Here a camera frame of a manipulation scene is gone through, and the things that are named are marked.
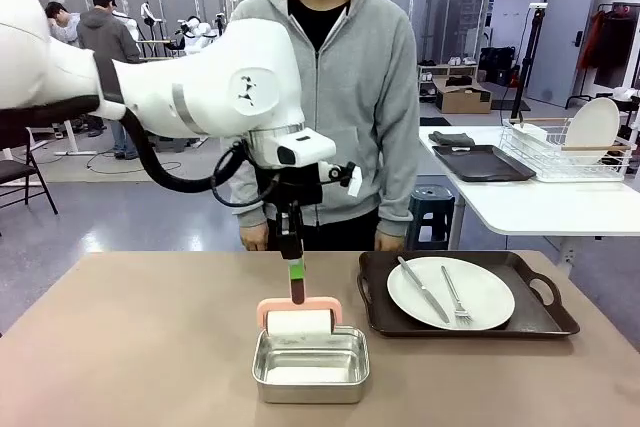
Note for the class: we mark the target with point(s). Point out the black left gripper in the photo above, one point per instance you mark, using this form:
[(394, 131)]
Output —
[(290, 187)]

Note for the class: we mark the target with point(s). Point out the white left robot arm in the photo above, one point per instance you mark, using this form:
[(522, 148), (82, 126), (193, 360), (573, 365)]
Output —
[(200, 77)]

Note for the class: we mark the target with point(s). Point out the person's right forearm grey sleeve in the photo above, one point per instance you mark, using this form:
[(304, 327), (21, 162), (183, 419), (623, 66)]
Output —
[(250, 212)]

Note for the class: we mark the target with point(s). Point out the person's left forearm grey sleeve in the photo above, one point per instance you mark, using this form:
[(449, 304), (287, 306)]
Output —
[(400, 197)]

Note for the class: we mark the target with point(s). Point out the person's right hand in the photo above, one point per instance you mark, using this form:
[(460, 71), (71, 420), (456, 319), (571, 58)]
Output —
[(255, 239)]

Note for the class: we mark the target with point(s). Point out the person's left hand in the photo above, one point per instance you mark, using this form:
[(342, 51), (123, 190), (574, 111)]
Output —
[(390, 243)]

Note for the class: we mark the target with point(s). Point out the silver table knife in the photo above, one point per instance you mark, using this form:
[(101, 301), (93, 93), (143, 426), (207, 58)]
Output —
[(422, 288)]

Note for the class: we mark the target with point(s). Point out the rectangular metal container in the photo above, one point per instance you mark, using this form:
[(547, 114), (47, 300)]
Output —
[(310, 392)]

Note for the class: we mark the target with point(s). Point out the dark plastic stool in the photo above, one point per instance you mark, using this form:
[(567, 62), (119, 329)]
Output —
[(430, 194)]

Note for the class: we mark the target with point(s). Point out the silver fork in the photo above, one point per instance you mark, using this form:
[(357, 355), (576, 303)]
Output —
[(452, 294)]

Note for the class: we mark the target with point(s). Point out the person in grey hoodie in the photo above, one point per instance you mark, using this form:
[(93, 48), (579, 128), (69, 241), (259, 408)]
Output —
[(350, 72)]

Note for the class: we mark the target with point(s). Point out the folded dark cloth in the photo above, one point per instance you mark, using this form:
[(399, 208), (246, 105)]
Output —
[(450, 138)]

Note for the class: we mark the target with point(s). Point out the white round dinner plate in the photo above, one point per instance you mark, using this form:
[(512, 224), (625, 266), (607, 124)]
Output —
[(480, 292), (592, 127)]

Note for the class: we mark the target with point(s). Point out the black flat tray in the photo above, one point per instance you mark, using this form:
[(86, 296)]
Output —
[(480, 164)]

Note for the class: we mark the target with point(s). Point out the low shoe shelf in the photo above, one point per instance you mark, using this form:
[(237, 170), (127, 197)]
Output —
[(425, 78)]

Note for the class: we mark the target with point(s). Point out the open cardboard box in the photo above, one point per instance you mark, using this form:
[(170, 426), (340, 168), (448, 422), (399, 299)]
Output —
[(465, 103)]

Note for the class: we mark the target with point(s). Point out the white side table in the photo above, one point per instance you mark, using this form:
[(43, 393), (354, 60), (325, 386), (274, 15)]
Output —
[(550, 207)]

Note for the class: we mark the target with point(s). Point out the black light stand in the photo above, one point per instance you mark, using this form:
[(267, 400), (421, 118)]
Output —
[(516, 107)]

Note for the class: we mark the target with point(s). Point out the man in black cap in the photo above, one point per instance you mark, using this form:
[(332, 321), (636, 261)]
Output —
[(107, 37)]

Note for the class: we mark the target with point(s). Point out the black bag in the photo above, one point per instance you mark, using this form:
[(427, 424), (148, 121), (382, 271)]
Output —
[(497, 64)]

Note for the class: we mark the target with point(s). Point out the black folding chair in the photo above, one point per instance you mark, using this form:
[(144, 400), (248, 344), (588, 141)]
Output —
[(15, 174)]

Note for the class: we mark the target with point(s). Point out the bending dark haired person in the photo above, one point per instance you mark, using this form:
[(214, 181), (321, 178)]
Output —
[(65, 22)]

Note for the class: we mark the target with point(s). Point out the grey door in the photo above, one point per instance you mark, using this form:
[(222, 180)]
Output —
[(565, 47)]

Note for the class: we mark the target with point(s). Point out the hanging red garment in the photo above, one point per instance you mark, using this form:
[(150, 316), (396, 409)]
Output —
[(591, 39)]

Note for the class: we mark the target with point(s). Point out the hanging black coat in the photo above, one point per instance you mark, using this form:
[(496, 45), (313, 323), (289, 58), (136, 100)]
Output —
[(620, 47)]

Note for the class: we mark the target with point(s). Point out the white wrist camera with mount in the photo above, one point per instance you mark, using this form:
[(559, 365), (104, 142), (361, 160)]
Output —
[(354, 182)]

